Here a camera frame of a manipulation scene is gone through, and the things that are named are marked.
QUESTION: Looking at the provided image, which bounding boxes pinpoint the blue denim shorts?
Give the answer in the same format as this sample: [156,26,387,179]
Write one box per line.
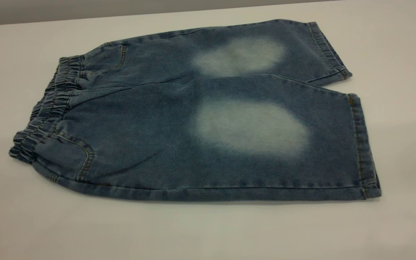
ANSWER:
[9,19,382,202]

